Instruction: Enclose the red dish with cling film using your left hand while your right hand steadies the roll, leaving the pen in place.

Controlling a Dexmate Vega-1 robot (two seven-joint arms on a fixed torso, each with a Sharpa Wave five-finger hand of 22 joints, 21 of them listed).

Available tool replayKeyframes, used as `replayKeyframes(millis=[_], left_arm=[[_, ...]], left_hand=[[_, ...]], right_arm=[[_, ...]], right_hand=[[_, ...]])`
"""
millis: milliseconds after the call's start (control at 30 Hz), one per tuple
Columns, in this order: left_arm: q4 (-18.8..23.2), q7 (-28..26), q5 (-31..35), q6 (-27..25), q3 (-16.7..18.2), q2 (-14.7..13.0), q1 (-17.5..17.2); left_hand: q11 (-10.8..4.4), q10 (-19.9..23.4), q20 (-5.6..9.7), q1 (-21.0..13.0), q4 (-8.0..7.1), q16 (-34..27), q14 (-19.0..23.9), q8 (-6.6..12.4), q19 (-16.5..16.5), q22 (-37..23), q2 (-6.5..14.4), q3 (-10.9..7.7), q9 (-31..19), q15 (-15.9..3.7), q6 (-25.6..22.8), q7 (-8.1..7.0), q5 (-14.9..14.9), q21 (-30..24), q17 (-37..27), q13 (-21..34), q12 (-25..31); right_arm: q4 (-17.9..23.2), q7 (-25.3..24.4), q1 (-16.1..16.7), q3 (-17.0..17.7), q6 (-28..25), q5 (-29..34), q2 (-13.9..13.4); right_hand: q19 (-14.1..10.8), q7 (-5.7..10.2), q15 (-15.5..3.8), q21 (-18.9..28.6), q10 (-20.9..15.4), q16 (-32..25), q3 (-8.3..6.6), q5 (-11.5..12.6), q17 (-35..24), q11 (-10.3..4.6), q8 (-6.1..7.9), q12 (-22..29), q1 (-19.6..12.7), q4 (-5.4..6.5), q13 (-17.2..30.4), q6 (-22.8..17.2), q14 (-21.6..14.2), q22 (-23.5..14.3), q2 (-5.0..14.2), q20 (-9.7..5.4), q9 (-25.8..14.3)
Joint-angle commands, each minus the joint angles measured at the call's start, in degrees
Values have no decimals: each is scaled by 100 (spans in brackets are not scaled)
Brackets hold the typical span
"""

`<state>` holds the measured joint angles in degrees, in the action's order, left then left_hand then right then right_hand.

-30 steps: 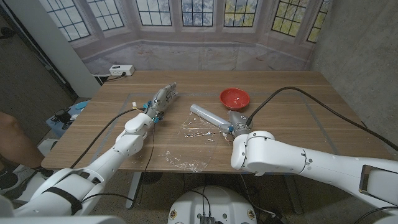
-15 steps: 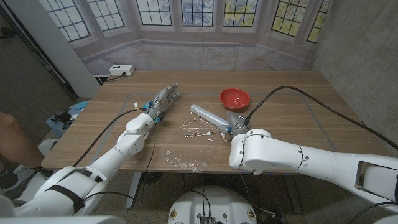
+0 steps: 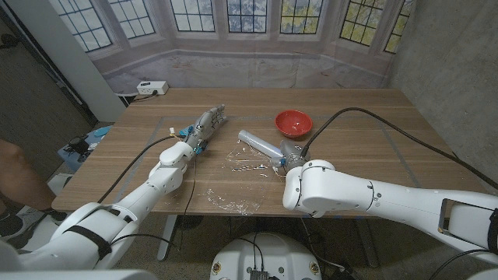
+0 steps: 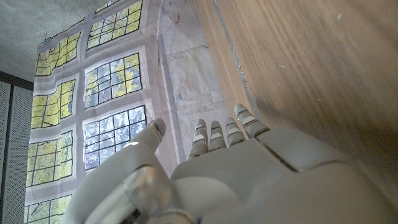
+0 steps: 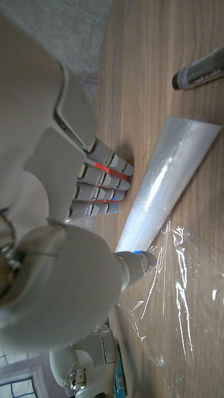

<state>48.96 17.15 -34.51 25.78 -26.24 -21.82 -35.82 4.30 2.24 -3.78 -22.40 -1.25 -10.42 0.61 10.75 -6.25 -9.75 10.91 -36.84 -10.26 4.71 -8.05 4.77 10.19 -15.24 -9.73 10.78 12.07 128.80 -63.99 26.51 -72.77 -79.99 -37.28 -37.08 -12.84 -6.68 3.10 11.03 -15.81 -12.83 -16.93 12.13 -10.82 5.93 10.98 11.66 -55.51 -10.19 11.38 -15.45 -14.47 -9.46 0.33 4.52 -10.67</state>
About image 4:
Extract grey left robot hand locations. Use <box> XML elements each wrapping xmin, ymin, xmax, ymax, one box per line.
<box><xmin>62</xmin><ymin>103</ymin><xmax>398</xmax><ymax>224</ymax></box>

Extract printed window backdrop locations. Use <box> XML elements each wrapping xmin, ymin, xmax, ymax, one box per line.
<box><xmin>24</xmin><ymin>0</ymin><xmax>231</xmax><ymax>224</ymax></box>

